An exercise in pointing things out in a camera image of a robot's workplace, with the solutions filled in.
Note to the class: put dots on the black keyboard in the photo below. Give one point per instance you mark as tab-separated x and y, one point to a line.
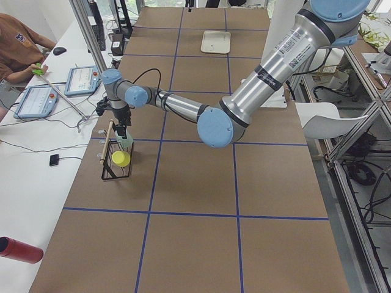
98	31

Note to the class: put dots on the yellow cup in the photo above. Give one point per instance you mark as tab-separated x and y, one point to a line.
121	158

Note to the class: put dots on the black wire cup rack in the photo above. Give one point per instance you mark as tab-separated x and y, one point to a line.
111	171

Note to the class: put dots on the teach pendant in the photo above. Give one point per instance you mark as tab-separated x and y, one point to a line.
37	102
82	81

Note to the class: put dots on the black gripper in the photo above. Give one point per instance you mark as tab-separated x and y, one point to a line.
122	115

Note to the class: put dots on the near teach pendant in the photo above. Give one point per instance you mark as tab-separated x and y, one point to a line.
37	102

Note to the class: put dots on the wooden rack handle rod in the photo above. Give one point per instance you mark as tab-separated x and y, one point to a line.
106	142

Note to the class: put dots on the black computer mouse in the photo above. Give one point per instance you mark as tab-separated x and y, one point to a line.
59	50

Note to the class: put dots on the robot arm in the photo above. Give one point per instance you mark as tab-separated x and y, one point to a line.
215	67

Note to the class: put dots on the white chair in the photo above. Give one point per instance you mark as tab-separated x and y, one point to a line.
323	121

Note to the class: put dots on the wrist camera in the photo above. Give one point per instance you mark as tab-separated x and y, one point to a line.
102	106

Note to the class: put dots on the far teach pendant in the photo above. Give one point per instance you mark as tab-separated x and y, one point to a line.
82	81

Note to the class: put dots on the light green cup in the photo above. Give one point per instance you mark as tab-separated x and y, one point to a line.
125	142

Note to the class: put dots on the small black device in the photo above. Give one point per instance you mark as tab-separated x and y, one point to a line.
54	160

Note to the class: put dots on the red cylinder bottle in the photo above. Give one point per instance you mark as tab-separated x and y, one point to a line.
20	251

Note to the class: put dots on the person in brown shirt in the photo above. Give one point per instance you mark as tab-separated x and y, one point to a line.
20	54

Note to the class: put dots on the cream rabbit tray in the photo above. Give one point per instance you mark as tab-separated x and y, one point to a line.
216	42

